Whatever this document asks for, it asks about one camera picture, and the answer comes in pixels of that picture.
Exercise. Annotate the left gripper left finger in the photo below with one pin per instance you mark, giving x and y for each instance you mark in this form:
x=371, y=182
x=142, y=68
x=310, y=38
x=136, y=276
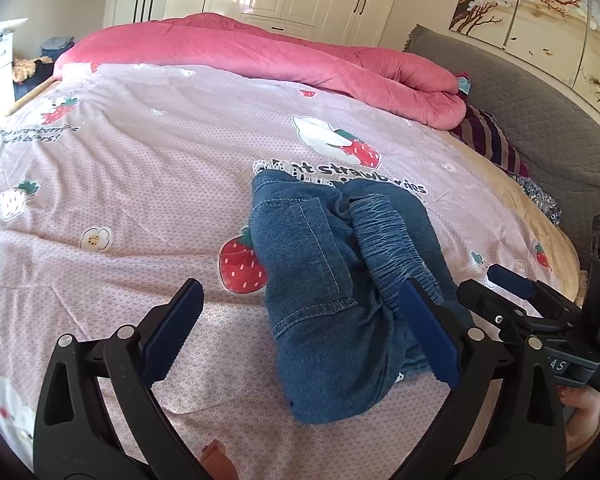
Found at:
x=73, y=433

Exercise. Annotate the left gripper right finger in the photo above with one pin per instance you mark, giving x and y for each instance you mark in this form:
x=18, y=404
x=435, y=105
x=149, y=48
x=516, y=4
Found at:
x=502, y=418

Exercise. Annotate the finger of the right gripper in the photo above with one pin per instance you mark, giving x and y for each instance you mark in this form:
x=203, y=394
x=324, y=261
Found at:
x=498, y=311
x=518, y=285

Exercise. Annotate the blue denim lace-trimmed pants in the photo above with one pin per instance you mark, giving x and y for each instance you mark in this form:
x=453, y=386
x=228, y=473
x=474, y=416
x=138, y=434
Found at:
x=336, y=256

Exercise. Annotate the right hand red nails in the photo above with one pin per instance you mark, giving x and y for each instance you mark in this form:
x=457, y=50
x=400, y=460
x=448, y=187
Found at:
x=584, y=425

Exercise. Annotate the dark floral pillow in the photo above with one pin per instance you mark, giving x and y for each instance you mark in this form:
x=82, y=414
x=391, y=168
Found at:
x=546, y=203

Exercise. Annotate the grey padded headboard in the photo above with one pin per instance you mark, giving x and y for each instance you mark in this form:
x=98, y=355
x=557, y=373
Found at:
x=558, y=141

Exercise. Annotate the striped purple pillow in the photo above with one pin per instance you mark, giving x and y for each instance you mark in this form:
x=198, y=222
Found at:
x=480, y=131

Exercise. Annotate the pink strawberry print bedsheet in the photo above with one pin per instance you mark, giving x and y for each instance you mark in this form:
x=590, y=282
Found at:
x=123, y=181

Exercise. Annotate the pink quilted comforter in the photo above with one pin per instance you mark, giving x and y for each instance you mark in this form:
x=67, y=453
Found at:
x=404, y=84

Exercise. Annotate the floral wall painting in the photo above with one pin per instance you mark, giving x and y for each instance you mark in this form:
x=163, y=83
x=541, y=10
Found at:
x=559, y=37

